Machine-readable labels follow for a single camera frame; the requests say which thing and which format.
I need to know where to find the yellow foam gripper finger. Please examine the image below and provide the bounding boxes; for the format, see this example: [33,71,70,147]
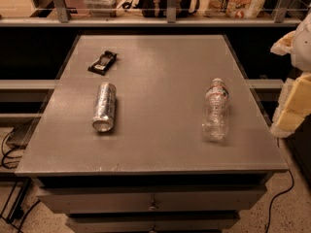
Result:
[270,31,295,55]
[270,73,311,138]

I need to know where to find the clear plastic water bottle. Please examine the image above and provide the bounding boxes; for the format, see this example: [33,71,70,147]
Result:
[202,78,229,142]

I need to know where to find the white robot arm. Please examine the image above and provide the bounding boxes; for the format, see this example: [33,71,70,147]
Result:
[270,15,311,138]

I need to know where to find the silver redbull can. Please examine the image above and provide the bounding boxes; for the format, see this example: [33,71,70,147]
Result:
[92,83,117,132]

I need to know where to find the printed snack bag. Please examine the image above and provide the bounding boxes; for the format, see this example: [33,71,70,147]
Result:
[204,0,265,18]

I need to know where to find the black backpack on shelf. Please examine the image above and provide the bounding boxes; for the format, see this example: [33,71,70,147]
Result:
[121,0,200,17]

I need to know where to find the grey drawer cabinet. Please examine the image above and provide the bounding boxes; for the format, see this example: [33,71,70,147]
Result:
[17,35,287,233]

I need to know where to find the upper drawer with knob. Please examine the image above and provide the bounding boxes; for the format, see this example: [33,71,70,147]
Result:
[37,185,266,214]

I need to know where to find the drawer with knob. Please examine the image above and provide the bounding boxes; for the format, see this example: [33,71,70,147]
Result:
[37,185,266,214]
[66,213,240,233]

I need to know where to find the small black stapler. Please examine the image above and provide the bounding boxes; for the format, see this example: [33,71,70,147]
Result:
[87,50,117,76]

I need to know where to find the lower drawer with knob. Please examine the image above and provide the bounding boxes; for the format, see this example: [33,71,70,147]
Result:
[66,213,240,233]

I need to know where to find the black metal floor stand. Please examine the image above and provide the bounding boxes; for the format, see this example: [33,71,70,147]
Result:
[0,179,31,223]

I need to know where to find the black cable on right floor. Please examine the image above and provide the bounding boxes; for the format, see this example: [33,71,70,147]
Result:
[264,138,295,233]

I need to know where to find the grey metal shelf rail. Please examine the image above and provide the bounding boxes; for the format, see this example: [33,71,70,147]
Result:
[0,0,310,27]

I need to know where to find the black cables on left floor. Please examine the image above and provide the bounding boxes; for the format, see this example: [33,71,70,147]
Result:
[0,118,42,233]

